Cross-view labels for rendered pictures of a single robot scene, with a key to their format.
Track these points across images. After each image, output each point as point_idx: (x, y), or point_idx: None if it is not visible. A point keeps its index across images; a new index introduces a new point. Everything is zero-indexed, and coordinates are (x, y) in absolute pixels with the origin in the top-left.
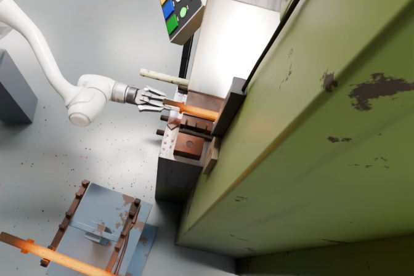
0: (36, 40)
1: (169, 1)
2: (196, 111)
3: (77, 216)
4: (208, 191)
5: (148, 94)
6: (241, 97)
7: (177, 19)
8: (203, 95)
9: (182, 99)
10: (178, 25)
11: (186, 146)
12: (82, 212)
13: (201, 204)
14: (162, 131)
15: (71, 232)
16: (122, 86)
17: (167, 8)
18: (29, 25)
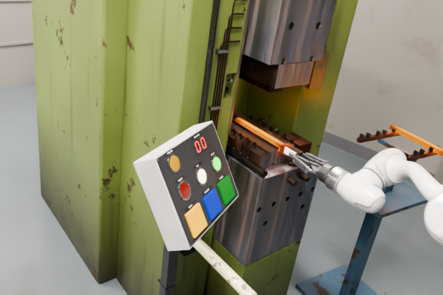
0: (435, 181)
1: (206, 199)
2: (275, 139)
3: (401, 205)
4: (333, 66)
5: (312, 162)
6: None
7: (221, 177)
8: (253, 147)
9: (268, 170)
10: (227, 175)
11: (300, 139)
12: (396, 205)
13: (328, 92)
14: (303, 174)
15: (408, 201)
16: (337, 169)
17: (213, 205)
18: (442, 186)
